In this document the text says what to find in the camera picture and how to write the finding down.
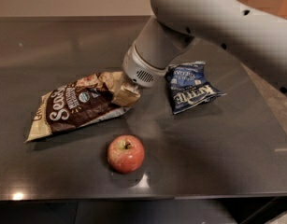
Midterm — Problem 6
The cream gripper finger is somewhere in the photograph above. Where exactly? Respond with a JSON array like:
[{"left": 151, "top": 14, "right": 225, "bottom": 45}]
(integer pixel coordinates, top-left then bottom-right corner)
[{"left": 112, "top": 76, "right": 141, "bottom": 107}]

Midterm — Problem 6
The blue Kettle chip bag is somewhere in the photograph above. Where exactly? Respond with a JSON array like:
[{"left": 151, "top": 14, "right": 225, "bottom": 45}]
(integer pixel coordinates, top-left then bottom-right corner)
[{"left": 165, "top": 61, "right": 224, "bottom": 115}]

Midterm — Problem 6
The brown chip bag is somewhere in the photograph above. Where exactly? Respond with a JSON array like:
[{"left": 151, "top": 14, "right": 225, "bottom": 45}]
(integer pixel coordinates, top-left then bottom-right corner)
[{"left": 26, "top": 72, "right": 129, "bottom": 142}]

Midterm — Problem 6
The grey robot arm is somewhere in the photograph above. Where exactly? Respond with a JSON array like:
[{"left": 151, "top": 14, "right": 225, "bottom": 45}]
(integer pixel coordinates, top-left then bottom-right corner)
[{"left": 113, "top": 0, "right": 287, "bottom": 106}]

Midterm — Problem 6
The red apple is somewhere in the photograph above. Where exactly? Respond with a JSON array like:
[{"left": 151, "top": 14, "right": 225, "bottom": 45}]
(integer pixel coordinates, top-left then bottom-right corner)
[{"left": 108, "top": 135, "right": 145, "bottom": 174}]

